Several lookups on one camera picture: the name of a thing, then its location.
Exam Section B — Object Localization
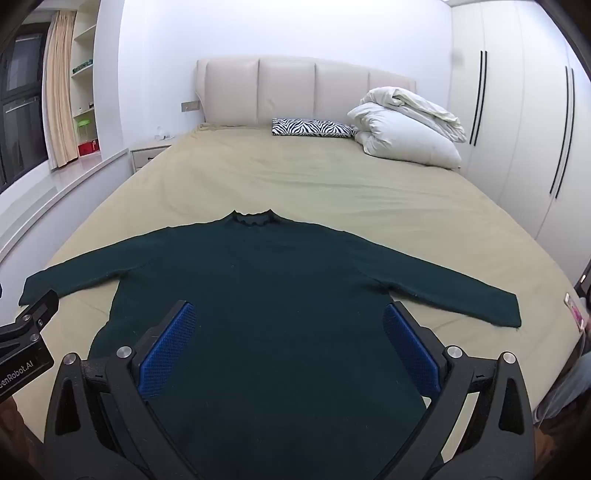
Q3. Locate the black wardrobe handle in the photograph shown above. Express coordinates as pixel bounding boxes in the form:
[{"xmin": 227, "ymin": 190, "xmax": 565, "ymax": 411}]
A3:
[
  {"xmin": 475, "ymin": 51, "xmax": 489, "ymax": 147},
  {"xmin": 470, "ymin": 50, "xmax": 484, "ymax": 145},
  {"xmin": 555, "ymin": 68, "xmax": 576, "ymax": 200},
  {"xmin": 549, "ymin": 66, "xmax": 570, "ymax": 195}
]

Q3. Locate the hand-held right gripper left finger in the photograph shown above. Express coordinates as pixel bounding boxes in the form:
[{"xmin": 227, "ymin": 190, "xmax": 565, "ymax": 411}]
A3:
[{"xmin": 42, "ymin": 300, "xmax": 200, "ymax": 480}]

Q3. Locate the bed with beige sheet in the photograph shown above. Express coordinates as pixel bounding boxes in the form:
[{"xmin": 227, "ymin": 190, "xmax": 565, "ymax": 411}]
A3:
[{"xmin": 41, "ymin": 122, "xmax": 580, "ymax": 435}]

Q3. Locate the dark green sweater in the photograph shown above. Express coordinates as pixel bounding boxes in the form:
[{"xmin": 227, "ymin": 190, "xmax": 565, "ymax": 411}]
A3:
[{"xmin": 19, "ymin": 209, "xmax": 522, "ymax": 480}]

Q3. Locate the cream padded headboard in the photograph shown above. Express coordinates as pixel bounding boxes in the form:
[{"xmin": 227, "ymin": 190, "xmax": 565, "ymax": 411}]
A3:
[{"xmin": 196, "ymin": 56, "xmax": 417, "ymax": 127}]

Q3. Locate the white folded duvet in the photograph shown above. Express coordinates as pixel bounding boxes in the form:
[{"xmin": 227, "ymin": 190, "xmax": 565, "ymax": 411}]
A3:
[{"xmin": 347, "ymin": 86, "xmax": 468, "ymax": 169}]

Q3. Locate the beige curtain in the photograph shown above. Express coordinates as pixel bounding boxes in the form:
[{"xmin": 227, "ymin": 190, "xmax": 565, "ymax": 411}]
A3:
[{"xmin": 42, "ymin": 10, "xmax": 80, "ymax": 169}]

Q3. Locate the white nightstand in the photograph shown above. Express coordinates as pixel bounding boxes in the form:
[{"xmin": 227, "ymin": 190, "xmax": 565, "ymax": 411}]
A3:
[{"xmin": 130, "ymin": 145, "xmax": 173, "ymax": 173}]

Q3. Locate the white window ledge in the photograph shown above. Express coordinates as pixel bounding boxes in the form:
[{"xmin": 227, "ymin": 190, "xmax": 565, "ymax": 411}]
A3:
[{"xmin": 0, "ymin": 147, "xmax": 131, "ymax": 265}]

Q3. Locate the person's grey trouser leg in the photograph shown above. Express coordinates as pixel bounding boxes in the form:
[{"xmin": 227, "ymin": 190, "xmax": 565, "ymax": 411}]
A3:
[{"xmin": 538, "ymin": 353, "xmax": 591, "ymax": 426}]

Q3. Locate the dark window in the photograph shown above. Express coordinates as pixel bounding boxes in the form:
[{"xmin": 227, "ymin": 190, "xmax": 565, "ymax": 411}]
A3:
[{"xmin": 0, "ymin": 18, "xmax": 51, "ymax": 195}]

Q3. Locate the white shelf unit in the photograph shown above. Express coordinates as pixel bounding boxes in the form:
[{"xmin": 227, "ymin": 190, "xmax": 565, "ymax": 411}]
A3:
[{"xmin": 69, "ymin": 0, "xmax": 100, "ymax": 160}]

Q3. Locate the pink phone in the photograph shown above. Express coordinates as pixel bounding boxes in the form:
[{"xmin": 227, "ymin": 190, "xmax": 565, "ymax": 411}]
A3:
[{"xmin": 564, "ymin": 292, "xmax": 588, "ymax": 331}]

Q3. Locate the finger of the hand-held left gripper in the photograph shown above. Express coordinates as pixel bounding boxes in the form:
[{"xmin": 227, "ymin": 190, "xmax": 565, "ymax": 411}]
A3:
[{"xmin": 0, "ymin": 290, "xmax": 60, "ymax": 344}]

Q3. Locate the zebra print pillow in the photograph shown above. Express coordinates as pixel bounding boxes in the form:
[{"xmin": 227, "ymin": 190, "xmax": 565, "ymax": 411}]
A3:
[{"xmin": 271, "ymin": 118, "xmax": 356, "ymax": 138}]

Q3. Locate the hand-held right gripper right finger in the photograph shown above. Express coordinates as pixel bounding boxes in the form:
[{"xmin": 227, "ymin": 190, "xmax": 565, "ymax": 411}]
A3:
[{"xmin": 382, "ymin": 301, "xmax": 536, "ymax": 480}]

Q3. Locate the white wardrobe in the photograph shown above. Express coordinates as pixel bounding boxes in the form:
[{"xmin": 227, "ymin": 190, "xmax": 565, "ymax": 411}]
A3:
[{"xmin": 447, "ymin": 0, "xmax": 591, "ymax": 287}]

